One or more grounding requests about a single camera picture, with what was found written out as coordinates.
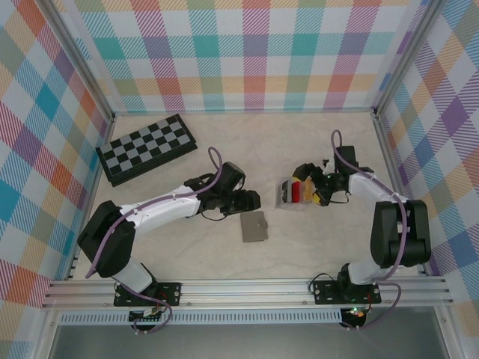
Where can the red credit card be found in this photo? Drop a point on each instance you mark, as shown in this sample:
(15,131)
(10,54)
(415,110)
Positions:
(296,192)

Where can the grey card holder wallet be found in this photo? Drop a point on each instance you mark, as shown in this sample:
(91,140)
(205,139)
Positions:
(252,228)

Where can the clear plastic card box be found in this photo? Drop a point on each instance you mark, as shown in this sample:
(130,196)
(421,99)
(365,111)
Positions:
(280,205)

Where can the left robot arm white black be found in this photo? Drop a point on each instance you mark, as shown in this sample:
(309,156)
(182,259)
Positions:
(157,213)

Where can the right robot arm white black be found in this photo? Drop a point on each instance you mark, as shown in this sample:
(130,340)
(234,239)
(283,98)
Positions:
(396,232)

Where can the folded black grey chessboard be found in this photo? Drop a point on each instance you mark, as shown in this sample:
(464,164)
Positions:
(146,149)

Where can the small circuit board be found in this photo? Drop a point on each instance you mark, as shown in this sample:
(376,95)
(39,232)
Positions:
(147,315)
(355,312)

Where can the aluminium frame rail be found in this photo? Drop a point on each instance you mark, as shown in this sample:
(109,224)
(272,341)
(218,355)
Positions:
(390,157)
(243,111)
(73,263)

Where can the aluminium mounting rail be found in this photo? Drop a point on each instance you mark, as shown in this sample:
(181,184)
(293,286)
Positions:
(243,293)

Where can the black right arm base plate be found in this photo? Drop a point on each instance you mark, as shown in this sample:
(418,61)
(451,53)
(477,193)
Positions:
(325,291)

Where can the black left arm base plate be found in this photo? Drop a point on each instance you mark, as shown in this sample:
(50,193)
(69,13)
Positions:
(170,293)

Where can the aluminium frame post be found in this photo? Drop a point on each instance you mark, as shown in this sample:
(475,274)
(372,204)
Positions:
(406,56)
(80,60)

